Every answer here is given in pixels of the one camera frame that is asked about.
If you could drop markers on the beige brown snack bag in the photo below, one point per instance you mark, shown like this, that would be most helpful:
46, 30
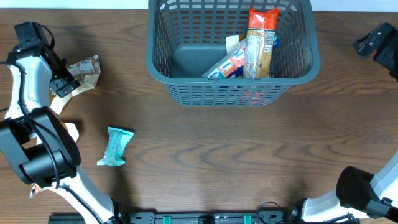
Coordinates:
73, 132

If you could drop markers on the small teal white packet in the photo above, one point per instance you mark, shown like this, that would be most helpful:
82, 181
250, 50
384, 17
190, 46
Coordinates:
118, 140

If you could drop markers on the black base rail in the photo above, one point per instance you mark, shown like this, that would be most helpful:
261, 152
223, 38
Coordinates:
263, 215

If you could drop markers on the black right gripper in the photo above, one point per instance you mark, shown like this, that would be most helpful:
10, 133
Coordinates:
369, 42

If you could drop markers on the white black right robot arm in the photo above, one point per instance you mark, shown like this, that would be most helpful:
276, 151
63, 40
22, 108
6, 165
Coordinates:
359, 194

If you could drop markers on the orange tan cracker package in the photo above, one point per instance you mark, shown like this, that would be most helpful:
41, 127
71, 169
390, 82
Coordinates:
260, 37

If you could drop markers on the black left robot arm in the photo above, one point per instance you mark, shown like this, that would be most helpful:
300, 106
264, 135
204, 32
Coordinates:
34, 141

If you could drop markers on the beige nut snack bag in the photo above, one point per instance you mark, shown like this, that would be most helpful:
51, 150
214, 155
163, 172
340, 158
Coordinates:
233, 41

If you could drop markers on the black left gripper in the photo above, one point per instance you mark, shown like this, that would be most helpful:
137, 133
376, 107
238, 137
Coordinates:
64, 79

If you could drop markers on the blue tissue multipack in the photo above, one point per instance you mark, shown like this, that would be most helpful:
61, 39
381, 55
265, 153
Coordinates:
230, 66

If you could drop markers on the grey plastic basket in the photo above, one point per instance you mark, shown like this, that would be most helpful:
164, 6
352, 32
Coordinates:
196, 48

